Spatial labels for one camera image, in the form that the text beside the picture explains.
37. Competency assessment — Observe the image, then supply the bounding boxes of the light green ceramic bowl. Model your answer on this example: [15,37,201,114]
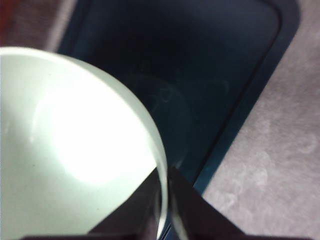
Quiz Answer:
[0,48,168,240]

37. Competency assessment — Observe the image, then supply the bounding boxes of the dark blue rectangular tray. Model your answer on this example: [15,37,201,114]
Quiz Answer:
[57,0,301,195]

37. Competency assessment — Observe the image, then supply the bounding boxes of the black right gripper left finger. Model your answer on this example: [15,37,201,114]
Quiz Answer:
[87,168,161,240]

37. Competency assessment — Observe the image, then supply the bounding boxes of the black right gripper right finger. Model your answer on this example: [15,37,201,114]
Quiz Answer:
[170,166,268,240]

